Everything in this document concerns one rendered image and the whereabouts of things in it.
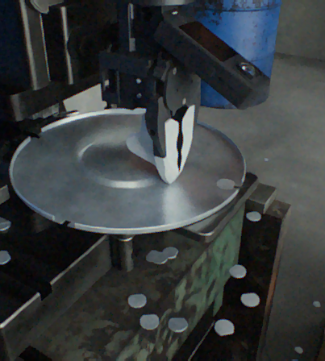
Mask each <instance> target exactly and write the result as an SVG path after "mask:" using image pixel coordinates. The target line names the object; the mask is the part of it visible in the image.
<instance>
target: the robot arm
mask: <svg viewBox="0 0 325 361"><path fill-rule="evenodd" d="M196 1H197V0H106V2H113V3H116V11H117V27H118V41H117V42H114V43H112V44H109V48H108V49H107V50H105V51H100V52H98V59H99V68H100V79H101V89H102V100H103V101H105V102H110V103H114V104H117V107H120V108H124V109H126V110H135V109H137V108H138V107H139V108H143V109H145V110H146V111H145V113H144V114H143V116H142V119H141V122H142V129H141V131H140V132H137V133H134V134H129V135H128V136H127V138H126V144H127V147H128V149H129V150H130V151H131V152H132V153H135V154H137V155H138V156H141V157H142V158H143V159H145V160H147V161H148V162H150V163H152V164H154V165H156V168H157V169H158V172H159V173H160V176H161V177H162V180H163V181H164V182H165V183H166V184H169V185H170V184H171V183H172V182H174V181H175V180H176V178H177V176H178V175H179V173H180V172H181V171H182V169H183V167H184V163H185V158H186V156H187V153H188V151H189V149H190V144H191V140H192V136H194V132H195V127H196V124H197V120H198V114H199V110H200V104H201V79H203V80H204V81H205V82H206V83H207V84H208V85H209V86H211V87H212V88H213V89H214V90H216V91H217V92H218V93H219V94H221V95H222V97H223V98H226V99H227V100H228V101H229V102H230V103H231V104H232V105H233V106H235V107H236V108H237V109H239V110H245V109H247V108H248V107H249V106H251V105H252V104H253V103H254V102H256V101H257V100H260V97H261V96H262V94H263V93H264V92H265V90H266V89H267V88H268V87H269V85H270V82H271V80H270V78H269V77H268V76H267V75H265V74H264V73H263V72H262V71H261V70H260V69H259V68H258V67H256V66H255V65H254V64H253V63H251V62H250V61H248V60H246V59H245V58H244V57H243V56H241V55H240V54H239V53H238V52H237V51H236V50H234V49H233V48H232V47H230V46H229V45H228V44H226V43H225V42H224V41H223V40H221V39H220V38H219V37H218V36H217V35H216V34H214V33H213V32H212V31H210V30H209V29H208V28H207V27H205V26H204V25H203V24H201V23H200V21H198V20H197V19H195V18H194V17H193V16H192V15H190V14H189V13H188V12H187V11H185V10H181V11H179V10H178V6H180V5H185V4H190V3H193V2H196ZM116 50H119V52H115V53H111V52H113V51H116ZM104 67H107V72H108V84H109V91H106V82H105V70H104Z"/></svg>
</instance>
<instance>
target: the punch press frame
mask: <svg viewBox="0 0 325 361"><path fill-rule="evenodd" d="M43 121H46V118H40V117H38V118H36V119H35V120H34V119H30V118H25V119H24V120H21V121H18V122H6V121H4V120H1V119H0V141H2V140H4V141H5V140H7V139H9V138H12V137H14V136H16V135H18V134H21V135H25V136H27V132H26V130H27V129H29V128H31V127H33V126H34V125H36V124H38V123H40V122H43ZM244 203H245V202H244ZM243 222H244V204H243V205H242V206H241V207H240V208H239V209H238V211H237V212H236V213H235V214H234V215H233V216H232V217H231V219H230V220H229V221H228V222H227V224H226V225H225V227H224V228H223V229H222V230H221V231H220V233H219V234H217V235H216V237H215V238H214V239H213V240H212V241H210V242H208V243H200V242H197V241H195V240H193V239H189V238H186V237H185V236H183V235H181V234H175V233H173V232H171V231H168V232H167V233H166V234H165V236H164V238H163V239H162V240H161V241H160V242H159V244H158V245H157V246H156V247H155V248H154V249H153V251H158V252H161V253H163V250H164V249H165V248H167V247H174V248H176V249H177V250H178V253H177V255H176V257H175V258H172V259H169V258H167V261H165V262H164V263H161V264H159V263H154V262H149V261H147V260H146V256H145V257H144V258H143V259H142V261H141V262H140V263H139V264H138V265H137V266H136V267H135V268H134V269H133V270H132V271H130V272H129V271H128V272H123V271H120V270H118V269H116V268H115V266H114V265H113V266H112V267H111V268H110V269H109V270H107V271H106V272H105V273H104V275H103V276H102V277H101V278H99V279H98V280H97V281H96V282H95V283H94V284H93V285H92V286H91V287H89V288H88V289H87V291H86V292H85V293H84V294H83V295H82V296H80V297H79V298H78V299H77V300H76V301H75V302H73V303H72V304H71V306H70V307H69V308H68V309H67V310H66V311H65V312H64V313H63V314H61V315H60V316H59V317H58V318H57V319H56V320H55V321H54V322H53V323H52V324H51V325H50V326H49V327H48V328H47V329H46V330H45V331H43V332H42V334H41V335H40V336H39V337H38V338H37V339H36V340H35V341H34V342H33V343H31V344H30V345H29V347H28V348H27V349H25V350H24V351H23V352H22V353H21V354H20V355H19V357H20V358H21V359H23V360H25V361H171V360H172V358H173V356H174V355H175V354H176V353H177V352H178V351H179V349H180V348H181V346H182V343H183V342H184V341H185V339H186V338H188V336H189V335H190V333H191V331H192V330H193V329H194V327H195V326H196V325H197V323H199V321H200V320H201V318H202V315H203V314H205V315H208V316H210V317H213V316H214V315H216V313H217V312H218V310H219V308H220V307H221V306H222V298H223V286H224V285H225V284H226V282H227V280H228V279H229V277H230V276H231V274H230V272H229V270H230V269H231V268H233V267H234V266H235V265H238V259H239V253H240V241H241V235H242V229H243ZM136 294H143V295H144V296H145V297H146V303H145V304H144V306H141V307H133V306H130V305H129V304H128V298H129V296H130V295H136ZM151 314H155V315H156V316H157V317H158V318H159V324H158V326H157V327H156V328H154V329H152V330H146V329H145V328H143V327H142V326H141V324H140V319H141V318H142V317H143V316H144V315H151ZM171 318H184V319H185V320H186V321H187V327H186V328H185V330H183V331H182V332H175V331H173V330H171V329H170V328H169V320H170V319H171Z"/></svg>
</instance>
